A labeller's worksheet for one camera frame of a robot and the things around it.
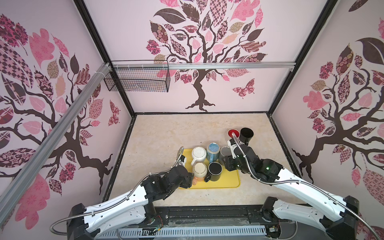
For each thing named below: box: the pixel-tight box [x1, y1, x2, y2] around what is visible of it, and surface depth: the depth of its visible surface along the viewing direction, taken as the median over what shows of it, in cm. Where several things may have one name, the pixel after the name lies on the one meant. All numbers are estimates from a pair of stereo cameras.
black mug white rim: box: [204, 161, 223, 183], surface depth 82 cm
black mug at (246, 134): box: [239, 127, 254, 146], surface depth 97 cm
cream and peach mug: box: [192, 162, 208, 186], surface depth 83 cm
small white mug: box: [227, 128, 240, 139], surface depth 102 cm
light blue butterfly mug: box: [206, 142, 221, 163], surface depth 89 cm
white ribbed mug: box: [191, 146, 207, 166], surface depth 89 cm
